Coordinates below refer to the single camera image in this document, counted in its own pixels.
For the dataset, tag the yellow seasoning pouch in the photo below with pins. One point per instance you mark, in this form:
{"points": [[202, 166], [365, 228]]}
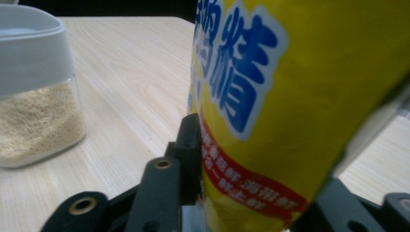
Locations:
{"points": [[299, 96]]}

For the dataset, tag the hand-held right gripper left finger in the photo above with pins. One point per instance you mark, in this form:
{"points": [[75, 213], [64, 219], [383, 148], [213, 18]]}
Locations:
{"points": [[190, 161]]}

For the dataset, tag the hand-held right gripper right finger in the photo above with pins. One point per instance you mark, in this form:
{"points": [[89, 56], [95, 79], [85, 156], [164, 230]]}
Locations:
{"points": [[338, 209]]}

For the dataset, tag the clear jar with grey lid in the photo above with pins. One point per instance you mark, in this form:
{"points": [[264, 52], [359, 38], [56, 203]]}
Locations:
{"points": [[35, 96]]}

